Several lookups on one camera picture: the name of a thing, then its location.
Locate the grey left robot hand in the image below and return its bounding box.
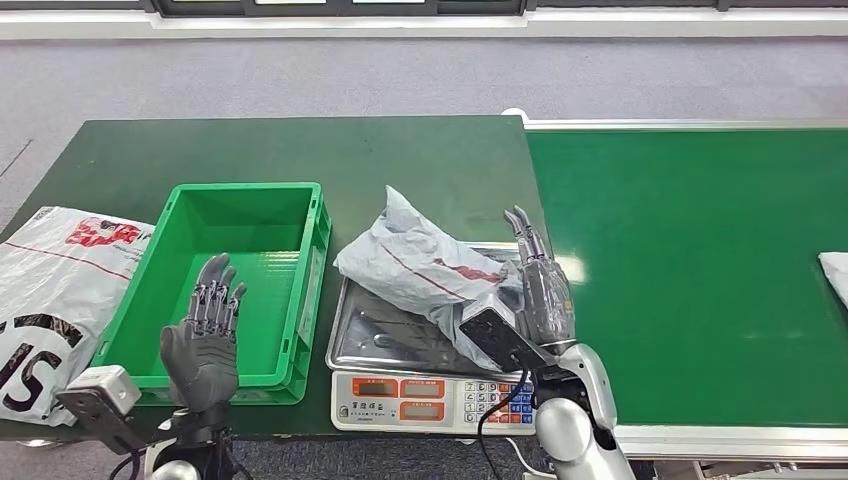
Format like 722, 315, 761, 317
160, 252, 248, 412

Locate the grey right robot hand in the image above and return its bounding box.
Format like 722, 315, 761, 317
503, 205, 578, 349

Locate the green conveyor belt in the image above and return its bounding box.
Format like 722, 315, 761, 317
526, 127, 848, 427

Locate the pale grey mailer package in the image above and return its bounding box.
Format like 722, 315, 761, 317
818, 251, 848, 310

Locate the green plastic crate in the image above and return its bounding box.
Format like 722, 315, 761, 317
89, 182, 333, 407

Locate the large white printed poly bag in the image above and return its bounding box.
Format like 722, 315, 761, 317
0, 205, 156, 427

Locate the white electronic scale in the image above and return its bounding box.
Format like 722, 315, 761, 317
329, 369, 538, 437

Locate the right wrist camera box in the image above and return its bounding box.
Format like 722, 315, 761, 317
458, 293, 548, 374

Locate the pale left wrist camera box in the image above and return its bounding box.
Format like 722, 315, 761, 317
66, 364, 142, 415

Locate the dark left camera mount bracket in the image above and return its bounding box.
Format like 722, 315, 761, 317
56, 387, 180, 457

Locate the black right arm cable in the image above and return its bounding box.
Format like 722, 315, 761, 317
476, 367, 531, 480

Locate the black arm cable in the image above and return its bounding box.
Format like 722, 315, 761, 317
107, 449, 146, 480
476, 367, 531, 480

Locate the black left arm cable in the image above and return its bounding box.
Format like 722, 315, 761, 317
107, 449, 146, 480

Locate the white scale power cable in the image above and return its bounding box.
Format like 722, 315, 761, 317
506, 437, 551, 480

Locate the aluminium conveyor frame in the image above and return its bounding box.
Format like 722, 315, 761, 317
501, 107, 848, 480

